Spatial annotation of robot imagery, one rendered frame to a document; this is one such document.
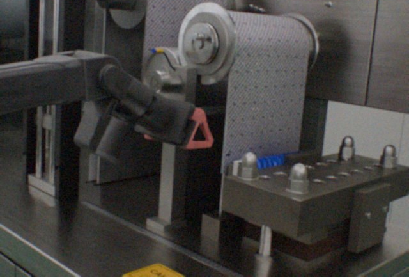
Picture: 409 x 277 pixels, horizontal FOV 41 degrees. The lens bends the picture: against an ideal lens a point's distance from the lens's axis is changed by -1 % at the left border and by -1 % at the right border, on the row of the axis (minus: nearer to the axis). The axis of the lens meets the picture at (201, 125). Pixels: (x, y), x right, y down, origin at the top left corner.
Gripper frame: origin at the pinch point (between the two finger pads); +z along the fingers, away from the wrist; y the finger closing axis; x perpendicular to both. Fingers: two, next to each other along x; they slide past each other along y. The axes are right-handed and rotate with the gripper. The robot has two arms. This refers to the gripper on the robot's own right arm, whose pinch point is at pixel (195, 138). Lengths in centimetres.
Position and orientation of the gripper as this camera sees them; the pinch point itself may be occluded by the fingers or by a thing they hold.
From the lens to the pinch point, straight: 93.7
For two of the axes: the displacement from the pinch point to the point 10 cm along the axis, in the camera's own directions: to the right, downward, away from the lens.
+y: 7.1, 1.6, -6.9
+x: 3.8, -9.1, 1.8
